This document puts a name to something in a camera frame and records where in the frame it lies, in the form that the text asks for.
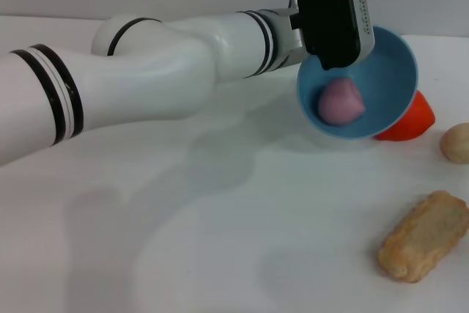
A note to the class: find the pink toy peach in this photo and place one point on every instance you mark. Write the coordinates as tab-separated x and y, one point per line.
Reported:
339	104

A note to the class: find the blue bowl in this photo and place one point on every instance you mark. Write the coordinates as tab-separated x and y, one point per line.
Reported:
388	85

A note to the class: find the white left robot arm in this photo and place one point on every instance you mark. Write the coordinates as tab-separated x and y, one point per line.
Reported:
146	74

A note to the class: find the red pepper toy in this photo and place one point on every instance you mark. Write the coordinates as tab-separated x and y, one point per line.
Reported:
414	122

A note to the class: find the toasted bread slice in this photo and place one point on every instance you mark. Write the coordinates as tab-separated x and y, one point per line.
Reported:
421	236

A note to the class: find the beige round potato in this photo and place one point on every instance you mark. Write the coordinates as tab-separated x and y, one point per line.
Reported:
458	144

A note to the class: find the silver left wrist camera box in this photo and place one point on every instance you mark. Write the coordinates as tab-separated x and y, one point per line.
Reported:
329	12

